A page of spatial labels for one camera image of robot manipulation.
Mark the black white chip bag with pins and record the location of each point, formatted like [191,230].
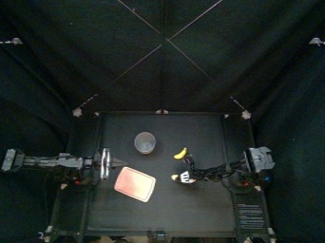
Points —
[181,177]

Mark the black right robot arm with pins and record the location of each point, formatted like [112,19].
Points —
[258,159]

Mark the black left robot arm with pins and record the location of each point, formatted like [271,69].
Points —
[45,162]

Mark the pink rectangular plate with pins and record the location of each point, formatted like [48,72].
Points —
[135,184]

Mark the yellow toy banana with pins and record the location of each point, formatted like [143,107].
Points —
[180,154]

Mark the clear plastic cup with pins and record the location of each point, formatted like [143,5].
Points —
[144,143]

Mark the white text label sticker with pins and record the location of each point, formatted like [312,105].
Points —
[250,215]

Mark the black table edge clamp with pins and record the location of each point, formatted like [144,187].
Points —
[156,235]

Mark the silver frame middle clamp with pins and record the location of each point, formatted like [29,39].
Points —
[161,111]

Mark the silver frame corner clamp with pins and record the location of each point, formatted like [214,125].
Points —
[244,114]
[76,112]

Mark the metal frame bracket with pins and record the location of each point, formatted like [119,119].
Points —
[13,41]
[315,41]

